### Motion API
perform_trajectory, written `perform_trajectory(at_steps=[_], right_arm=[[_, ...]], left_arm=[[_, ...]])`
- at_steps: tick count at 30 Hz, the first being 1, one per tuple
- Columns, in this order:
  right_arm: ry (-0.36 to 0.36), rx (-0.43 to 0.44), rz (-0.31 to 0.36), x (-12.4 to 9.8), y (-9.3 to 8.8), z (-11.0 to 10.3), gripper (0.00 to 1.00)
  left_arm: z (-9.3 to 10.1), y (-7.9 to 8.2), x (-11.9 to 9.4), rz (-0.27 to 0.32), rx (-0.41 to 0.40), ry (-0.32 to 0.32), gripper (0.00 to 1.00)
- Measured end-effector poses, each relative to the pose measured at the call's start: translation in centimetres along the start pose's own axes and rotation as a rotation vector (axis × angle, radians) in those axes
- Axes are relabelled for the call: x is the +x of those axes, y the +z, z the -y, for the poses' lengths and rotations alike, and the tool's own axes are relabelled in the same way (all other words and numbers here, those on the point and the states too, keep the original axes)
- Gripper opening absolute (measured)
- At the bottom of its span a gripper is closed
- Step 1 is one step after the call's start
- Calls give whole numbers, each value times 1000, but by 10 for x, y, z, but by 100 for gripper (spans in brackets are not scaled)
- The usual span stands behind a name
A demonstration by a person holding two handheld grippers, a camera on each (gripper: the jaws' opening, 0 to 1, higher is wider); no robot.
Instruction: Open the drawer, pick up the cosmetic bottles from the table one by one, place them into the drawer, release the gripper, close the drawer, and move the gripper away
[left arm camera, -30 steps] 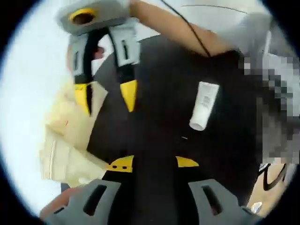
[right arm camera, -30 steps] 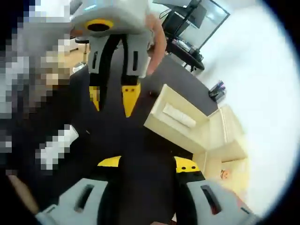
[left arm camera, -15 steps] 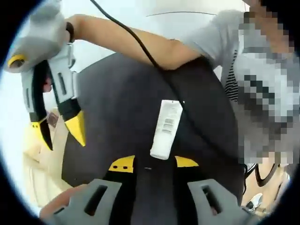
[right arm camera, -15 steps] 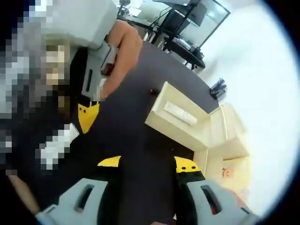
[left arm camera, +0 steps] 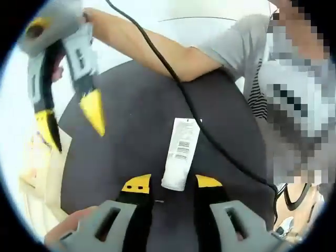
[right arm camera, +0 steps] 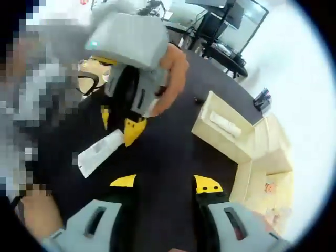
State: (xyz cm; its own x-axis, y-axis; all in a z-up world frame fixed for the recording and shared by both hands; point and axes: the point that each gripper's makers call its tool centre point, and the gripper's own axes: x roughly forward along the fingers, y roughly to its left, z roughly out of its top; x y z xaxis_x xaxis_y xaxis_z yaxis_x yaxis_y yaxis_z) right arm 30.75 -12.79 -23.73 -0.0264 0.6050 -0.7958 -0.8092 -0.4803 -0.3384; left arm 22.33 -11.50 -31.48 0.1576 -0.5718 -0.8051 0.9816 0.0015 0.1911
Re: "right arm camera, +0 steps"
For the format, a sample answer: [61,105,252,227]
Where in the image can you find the large dark tilted monitor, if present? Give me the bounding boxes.
[185,0,228,8]

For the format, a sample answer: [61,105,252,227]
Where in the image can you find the black monitor stand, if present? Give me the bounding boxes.
[188,7,233,52]

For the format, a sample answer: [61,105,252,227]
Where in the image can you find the black mesh pen holder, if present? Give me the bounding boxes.
[253,91,273,110]

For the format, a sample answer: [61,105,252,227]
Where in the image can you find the cream wooden drawer organizer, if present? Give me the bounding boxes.
[235,114,295,233]

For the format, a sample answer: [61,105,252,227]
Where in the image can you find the dark-framed glass partition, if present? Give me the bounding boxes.
[217,0,270,55]

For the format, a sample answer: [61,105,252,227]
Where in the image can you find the long dark office desk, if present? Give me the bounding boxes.
[162,20,203,36]

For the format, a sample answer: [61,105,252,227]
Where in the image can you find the white cosmetic tube bottle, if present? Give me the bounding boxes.
[209,110,242,138]
[78,130,124,179]

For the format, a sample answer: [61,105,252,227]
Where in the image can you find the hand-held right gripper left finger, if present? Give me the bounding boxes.
[41,174,138,252]

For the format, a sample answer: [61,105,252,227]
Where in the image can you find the black background desk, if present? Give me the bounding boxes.
[202,41,249,79]

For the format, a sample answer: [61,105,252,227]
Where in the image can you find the yellow lace-trimmed bear cloth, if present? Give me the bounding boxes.
[258,172,292,229]

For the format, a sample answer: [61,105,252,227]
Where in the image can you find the black monitor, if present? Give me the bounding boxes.
[225,0,245,30]

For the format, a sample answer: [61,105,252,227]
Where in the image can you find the person's right hand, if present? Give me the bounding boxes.
[250,211,280,236]

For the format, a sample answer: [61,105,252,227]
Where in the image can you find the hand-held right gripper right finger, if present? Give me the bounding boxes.
[194,175,292,252]

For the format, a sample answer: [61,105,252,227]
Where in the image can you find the person's left hand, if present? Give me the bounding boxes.
[151,43,190,118]

